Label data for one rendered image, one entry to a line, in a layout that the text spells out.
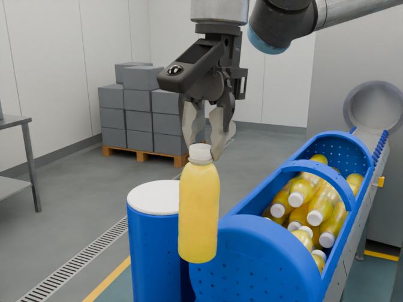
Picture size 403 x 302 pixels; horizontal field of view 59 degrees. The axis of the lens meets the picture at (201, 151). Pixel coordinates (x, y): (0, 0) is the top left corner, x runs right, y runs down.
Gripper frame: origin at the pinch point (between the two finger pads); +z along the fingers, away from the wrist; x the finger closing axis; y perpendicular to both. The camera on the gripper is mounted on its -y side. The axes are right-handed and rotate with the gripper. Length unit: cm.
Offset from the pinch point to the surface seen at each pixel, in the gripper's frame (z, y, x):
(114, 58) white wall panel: 1, 350, 395
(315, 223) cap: 27, 45, -10
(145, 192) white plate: 35, 45, 52
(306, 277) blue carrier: 22.9, 11.8, -17.6
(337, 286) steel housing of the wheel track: 49, 54, -18
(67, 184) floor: 135, 184, 289
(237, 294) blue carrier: 32.9, 11.6, -4.2
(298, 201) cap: 21.5, 43.7, -5.1
